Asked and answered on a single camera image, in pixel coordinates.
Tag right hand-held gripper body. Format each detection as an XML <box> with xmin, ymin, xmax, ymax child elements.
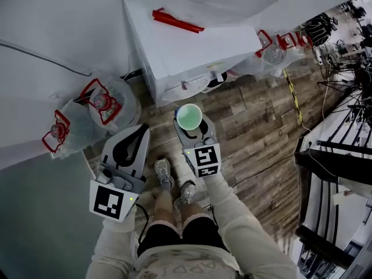
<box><xmin>181</xmin><ymin>137</ymin><xmax>223</xmax><ymax>180</ymax></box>

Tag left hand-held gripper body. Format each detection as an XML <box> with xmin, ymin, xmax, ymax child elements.
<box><xmin>88</xmin><ymin>162</ymin><xmax>146</xmax><ymax>224</ymax></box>

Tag green plastic cup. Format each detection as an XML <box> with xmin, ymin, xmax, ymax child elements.
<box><xmin>174</xmin><ymin>103</ymin><xmax>203</xmax><ymax>131</ymax></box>

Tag white water dispenser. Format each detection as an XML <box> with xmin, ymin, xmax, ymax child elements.
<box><xmin>121</xmin><ymin>0</ymin><xmax>262</xmax><ymax>108</ymax></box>

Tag person's right forearm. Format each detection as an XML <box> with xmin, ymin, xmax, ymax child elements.
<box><xmin>202</xmin><ymin>173</ymin><xmax>298</xmax><ymax>279</ymax></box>

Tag person's left forearm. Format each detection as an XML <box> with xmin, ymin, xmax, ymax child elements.
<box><xmin>86</xmin><ymin>205</ymin><xmax>138</xmax><ymax>279</ymax></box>

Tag person's left grey shoe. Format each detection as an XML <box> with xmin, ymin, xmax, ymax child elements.
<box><xmin>154</xmin><ymin>158</ymin><xmax>176</xmax><ymax>190</ymax></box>

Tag person's grey shoe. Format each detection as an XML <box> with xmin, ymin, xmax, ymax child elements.
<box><xmin>180</xmin><ymin>181</ymin><xmax>197</xmax><ymax>205</ymax></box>
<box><xmin>154</xmin><ymin>158</ymin><xmax>176</xmax><ymax>190</ymax></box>

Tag person's right grey shoe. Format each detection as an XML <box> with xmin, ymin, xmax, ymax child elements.
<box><xmin>180</xmin><ymin>181</ymin><xmax>197</xmax><ymax>205</ymax></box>

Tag small white waste bin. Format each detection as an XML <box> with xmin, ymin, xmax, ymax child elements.
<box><xmin>202</xmin><ymin>71</ymin><xmax>228</xmax><ymax>94</ymax></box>

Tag person's right leg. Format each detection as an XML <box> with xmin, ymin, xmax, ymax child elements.
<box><xmin>177</xmin><ymin>201</ymin><xmax>205</xmax><ymax>224</ymax></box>

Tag person's leg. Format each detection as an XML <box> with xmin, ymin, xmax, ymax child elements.
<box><xmin>153</xmin><ymin>184</ymin><xmax>178</xmax><ymax>230</ymax></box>
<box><xmin>177</xmin><ymin>201</ymin><xmax>205</xmax><ymax>224</ymax></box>

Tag person's left leg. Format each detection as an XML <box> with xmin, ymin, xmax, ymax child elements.
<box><xmin>153</xmin><ymin>184</ymin><xmax>178</xmax><ymax>230</ymax></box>

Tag frosted glass partition panel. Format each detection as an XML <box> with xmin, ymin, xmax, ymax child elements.
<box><xmin>0</xmin><ymin>151</ymin><xmax>104</xmax><ymax>279</ymax></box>

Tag person's black shorts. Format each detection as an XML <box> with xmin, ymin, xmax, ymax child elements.
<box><xmin>136</xmin><ymin>216</ymin><xmax>231</xmax><ymax>258</ymax></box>

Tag black power adapter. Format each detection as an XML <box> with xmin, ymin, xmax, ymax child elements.
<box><xmin>120</xmin><ymin>67</ymin><xmax>144</xmax><ymax>81</ymax></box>

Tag yellow black striped floor strip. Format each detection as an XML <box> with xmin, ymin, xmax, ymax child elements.
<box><xmin>282</xmin><ymin>67</ymin><xmax>305</xmax><ymax>125</ymax></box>

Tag person's light sweatshirt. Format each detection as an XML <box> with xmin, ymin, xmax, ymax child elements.
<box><xmin>133</xmin><ymin>244</ymin><xmax>242</xmax><ymax>279</ymax></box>

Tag black metal rack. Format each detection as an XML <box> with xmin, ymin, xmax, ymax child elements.
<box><xmin>294</xmin><ymin>132</ymin><xmax>372</xmax><ymax>276</ymax></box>

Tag red plastic strip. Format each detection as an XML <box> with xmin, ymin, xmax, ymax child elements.
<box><xmin>152</xmin><ymin>8</ymin><xmax>205</xmax><ymax>34</ymax></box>

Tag large clear jug red label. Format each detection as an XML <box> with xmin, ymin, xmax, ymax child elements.
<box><xmin>139</xmin><ymin>0</ymin><xmax>300</xmax><ymax>28</ymax></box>

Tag black white striped bag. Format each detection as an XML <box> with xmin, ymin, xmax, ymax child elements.
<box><xmin>303</xmin><ymin>12</ymin><xmax>334</xmax><ymax>47</ymax></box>

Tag black tripod stand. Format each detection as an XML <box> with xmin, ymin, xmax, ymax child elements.
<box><xmin>316</xmin><ymin>65</ymin><xmax>372</xmax><ymax>121</ymax></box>

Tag left hand-held gripper cable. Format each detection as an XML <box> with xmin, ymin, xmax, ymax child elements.
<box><xmin>134</xmin><ymin>203</ymin><xmax>151</xmax><ymax>244</ymax></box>

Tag hand-held gripper cable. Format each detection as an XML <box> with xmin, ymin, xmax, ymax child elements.
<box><xmin>134</xmin><ymin>203</ymin><xmax>151</xmax><ymax>244</ymax></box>
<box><xmin>203</xmin><ymin>204</ymin><xmax>217</xmax><ymax>224</ymax></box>

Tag clear water jug red handle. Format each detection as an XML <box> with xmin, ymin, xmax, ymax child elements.
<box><xmin>296</xmin><ymin>33</ymin><xmax>314</xmax><ymax>48</ymax></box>
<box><xmin>41</xmin><ymin>99</ymin><xmax>94</xmax><ymax>160</ymax></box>
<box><xmin>276</xmin><ymin>33</ymin><xmax>298</xmax><ymax>51</ymax></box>
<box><xmin>80</xmin><ymin>78</ymin><xmax>142</xmax><ymax>135</ymax></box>
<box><xmin>232</xmin><ymin>29</ymin><xmax>291</xmax><ymax>80</ymax></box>

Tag right hand-held gripper cable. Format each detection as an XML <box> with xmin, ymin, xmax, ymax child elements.
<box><xmin>203</xmin><ymin>204</ymin><xmax>217</xmax><ymax>224</ymax></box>

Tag black floor cable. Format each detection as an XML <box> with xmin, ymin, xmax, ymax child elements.
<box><xmin>231</xmin><ymin>153</ymin><xmax>298</xmax><ymax>187</ymax></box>

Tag thin wall cable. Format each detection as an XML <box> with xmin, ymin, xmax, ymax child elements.
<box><xmin>0</xmin><ymin>38</ymin><xmax>93</xmax><ymax>77</ymax></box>

